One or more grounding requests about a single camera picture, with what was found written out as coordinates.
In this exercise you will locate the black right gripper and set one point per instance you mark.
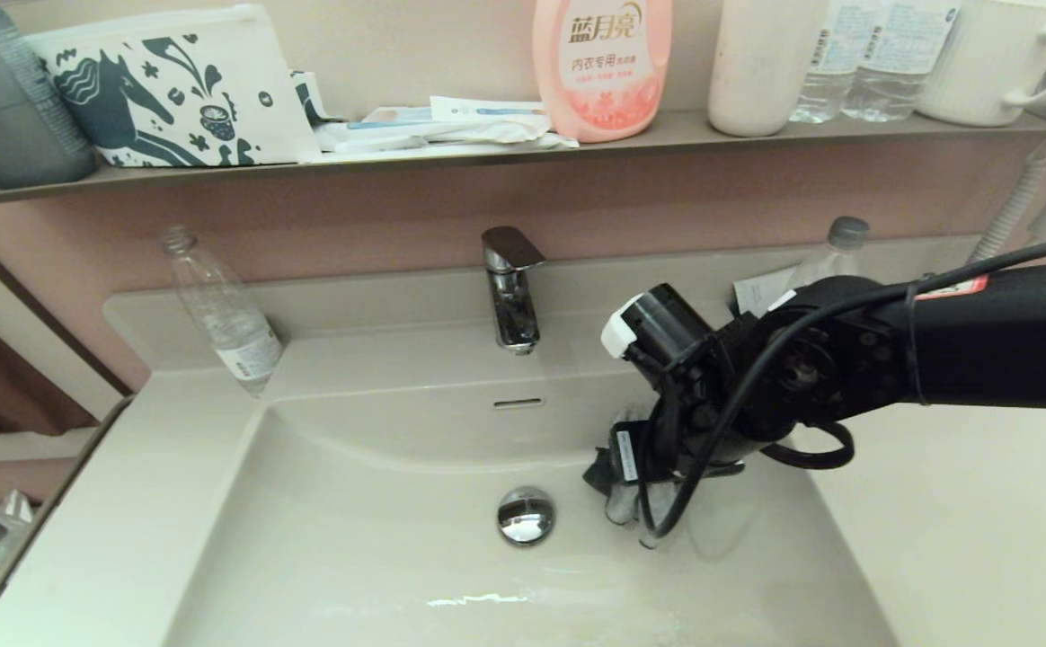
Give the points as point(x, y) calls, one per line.
point(703, 404)

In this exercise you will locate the grey fluffy cleaning cloth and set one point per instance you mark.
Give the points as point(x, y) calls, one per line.
point(626, 503)

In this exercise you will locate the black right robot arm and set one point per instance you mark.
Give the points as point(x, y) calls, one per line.
point(981, 341)

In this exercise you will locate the chrome faucet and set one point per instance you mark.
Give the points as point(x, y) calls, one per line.
point(512, 305)

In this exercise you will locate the white ceramic sink basin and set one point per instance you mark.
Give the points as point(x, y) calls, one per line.
point(352, 566)

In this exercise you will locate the white paper card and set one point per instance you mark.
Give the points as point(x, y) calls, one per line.
point(757, 289)

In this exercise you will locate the clear bottle with grey cap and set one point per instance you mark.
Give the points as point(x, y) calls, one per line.
point(833, 256)

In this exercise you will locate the chrome drain stopper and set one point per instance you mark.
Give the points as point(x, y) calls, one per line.
point(526, 515)

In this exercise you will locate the white tall tumbler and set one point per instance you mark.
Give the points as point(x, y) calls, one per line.
point(761, 72)

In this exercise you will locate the pink detergent bottle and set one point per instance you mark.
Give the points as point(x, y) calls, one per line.
point(602, 81)

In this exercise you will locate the clear labelled water bottle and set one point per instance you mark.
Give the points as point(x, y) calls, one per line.
point(828, 81)
point(896, 72)

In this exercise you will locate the white packet with blue stripe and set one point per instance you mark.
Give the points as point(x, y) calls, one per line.
point(487, 109)

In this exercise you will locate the crumpled white plastic packet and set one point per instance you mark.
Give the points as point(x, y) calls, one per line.
point(451, 135)

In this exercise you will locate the white ribbed mug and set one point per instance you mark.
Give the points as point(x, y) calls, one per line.
point(981, 63)

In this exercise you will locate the clear uncapped plastic bottle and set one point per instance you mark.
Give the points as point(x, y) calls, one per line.
point(231, 332)

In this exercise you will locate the white pouch with horse print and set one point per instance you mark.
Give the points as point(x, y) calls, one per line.
point(249, 103)

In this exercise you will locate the dark grey bottle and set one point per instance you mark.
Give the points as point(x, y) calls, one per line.
point(6, 117)

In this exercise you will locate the black and white wrist camera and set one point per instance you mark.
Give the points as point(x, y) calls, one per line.
point(658, 323)

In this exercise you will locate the grey wall shelf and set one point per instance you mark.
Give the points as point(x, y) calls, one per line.
point(667, 131)

